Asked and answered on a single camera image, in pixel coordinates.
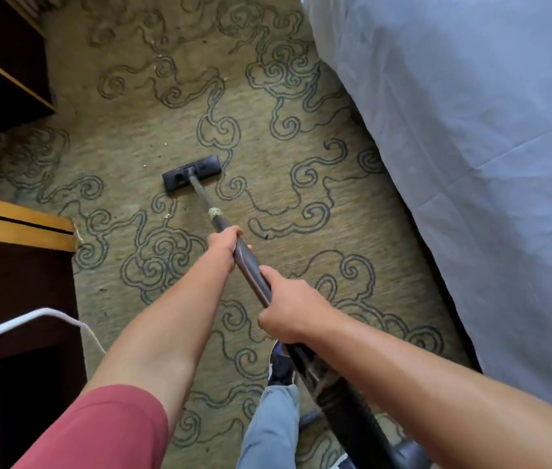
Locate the person's right hand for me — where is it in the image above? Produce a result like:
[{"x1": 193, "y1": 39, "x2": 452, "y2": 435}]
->
[{"x1": 257, "y1": 265, "x2": 339, "y2": 345}]

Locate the person's left hand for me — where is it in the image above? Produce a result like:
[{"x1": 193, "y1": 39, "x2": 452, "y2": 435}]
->
[{"x1": 207, "y1": 225, "x2": 254, "y2": 274}]

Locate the dark vacuum cleaner wand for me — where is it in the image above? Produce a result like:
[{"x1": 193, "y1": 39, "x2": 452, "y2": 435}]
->
[{"x1": 162, "y1": 155, "x2": 317, "y2": 369}]

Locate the person's right forearm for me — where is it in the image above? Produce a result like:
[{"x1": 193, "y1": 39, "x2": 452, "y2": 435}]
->
[{"x1": 305, "y1": 312, "x2": 552, "y2": 469}]

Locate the person's left forearm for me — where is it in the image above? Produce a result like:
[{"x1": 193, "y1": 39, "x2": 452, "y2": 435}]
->
[{"x1": 80, "y1": 259, "x2": 232, "y2": 437}]

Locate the dark sneaker shoe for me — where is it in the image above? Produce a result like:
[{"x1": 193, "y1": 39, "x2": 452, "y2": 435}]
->
[{"x1": 266, "y1": 341, "x2": 298, "y2": 387}]

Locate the light blue jeans leg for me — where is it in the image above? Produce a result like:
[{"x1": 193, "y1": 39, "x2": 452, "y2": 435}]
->
[{"x1": 236, "y1": 384, "x2": 302, "y2": 469}]

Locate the red shirt sleeve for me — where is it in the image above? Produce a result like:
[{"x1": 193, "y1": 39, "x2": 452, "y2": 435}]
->
[{"x1": 11, "y1": 384, "x2": 170, "y2": 469}]

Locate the dark wooden cabinet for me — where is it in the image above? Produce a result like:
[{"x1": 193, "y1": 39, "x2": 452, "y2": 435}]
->
[{"x1": 0, "y1": 190, "x2": 87, "y2": 469}]

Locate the bed with white sheet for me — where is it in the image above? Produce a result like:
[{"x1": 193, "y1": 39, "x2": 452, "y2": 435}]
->
[{"x1": 299, "y1": 0, "x2": 552, "y2": 421}]

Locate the black corrugated vacuum hose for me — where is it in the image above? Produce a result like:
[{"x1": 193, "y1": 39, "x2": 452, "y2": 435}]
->
[{"x1": 287, "y1": 341, "x2": 406, "y2": 469}]

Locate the white cable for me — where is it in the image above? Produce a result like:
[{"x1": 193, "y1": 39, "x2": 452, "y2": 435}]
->
[{"x1": 0, "y1": 307, "x2": 107, "y2": 357}]

